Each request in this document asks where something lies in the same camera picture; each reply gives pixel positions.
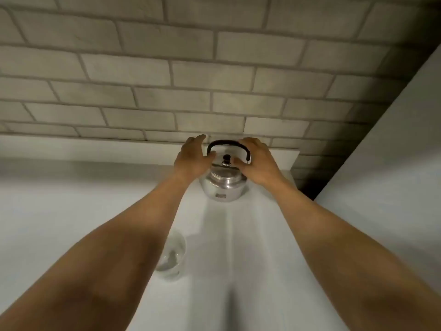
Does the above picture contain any clear drinking glass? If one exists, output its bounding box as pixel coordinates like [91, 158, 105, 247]
[154, 230, 187, 282]

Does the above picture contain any silver kettle lid black knob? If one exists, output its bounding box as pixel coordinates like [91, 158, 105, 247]
[211, 154, 243, 181]

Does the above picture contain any white tall cabinet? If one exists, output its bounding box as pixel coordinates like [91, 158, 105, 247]
[314, 45, 441, 297]

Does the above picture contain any person's right forearm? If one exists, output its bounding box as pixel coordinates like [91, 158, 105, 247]
[267, 177, 441, 331]

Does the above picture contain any person's left hand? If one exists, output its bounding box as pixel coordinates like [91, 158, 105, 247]
[174, 134, 217, 185]

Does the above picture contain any silver kettle with black handle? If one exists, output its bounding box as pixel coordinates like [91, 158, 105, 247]
[199, 139, 252, 203]

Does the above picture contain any person's right hand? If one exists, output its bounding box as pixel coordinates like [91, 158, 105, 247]
[232, 137, 287, 189]

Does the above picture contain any person's left forearm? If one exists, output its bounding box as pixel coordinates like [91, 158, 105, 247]
[0, 170, 199, 331]

